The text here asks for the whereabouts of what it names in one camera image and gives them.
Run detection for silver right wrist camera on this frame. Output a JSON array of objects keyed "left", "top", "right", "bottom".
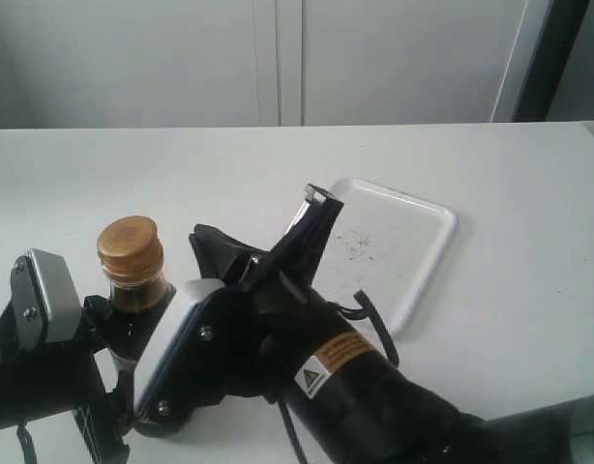
[{"left": 133, "top": 278, "right": 224, "bottom": 420}]

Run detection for dark vertical post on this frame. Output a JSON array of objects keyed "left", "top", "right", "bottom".
[{"left": 512, "top": 0, "right": 589, "bottom": 123}]

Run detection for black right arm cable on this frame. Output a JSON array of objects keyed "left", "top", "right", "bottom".
[{"left": 340, "top": 289, "right": 401, "bottom": 368}]

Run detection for white rectangular plastic tray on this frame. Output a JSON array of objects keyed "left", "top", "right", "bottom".
[{"left": 313, "top": 179, "right": 458, "bottom": 337}]

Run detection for white cabinet doors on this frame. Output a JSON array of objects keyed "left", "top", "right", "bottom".
[{"left": 0, "top": 1, "right": 551, "bottom": 129}]

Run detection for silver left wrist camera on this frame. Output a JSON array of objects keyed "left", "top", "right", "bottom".
[{"left": 10, "top": 248, "right": 81, "bottom": 352}]

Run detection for dark soy sauce bottle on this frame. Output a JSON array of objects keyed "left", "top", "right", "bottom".
[{"left": 97, "top": 216, "right": 175, "bottom": 371}]

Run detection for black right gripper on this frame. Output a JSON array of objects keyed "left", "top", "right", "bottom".
[{"left": 189, "top": 184, "right": 343, "bottom": 406}]

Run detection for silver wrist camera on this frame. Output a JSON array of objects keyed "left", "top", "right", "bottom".
[
  {"left": 10, "top": 248, "right": 81, "bottom": 352},
  {"left": 133, "top": 278, "right": 224, "bottom": 420}
]

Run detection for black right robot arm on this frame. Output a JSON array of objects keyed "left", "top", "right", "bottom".
[{"left": 190, "top": 186, "right": 594, "bottom": 463}]

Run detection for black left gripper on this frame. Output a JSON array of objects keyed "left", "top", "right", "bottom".
[{"left": 0, "top": 295, "right": 133, "bottom": 463}]

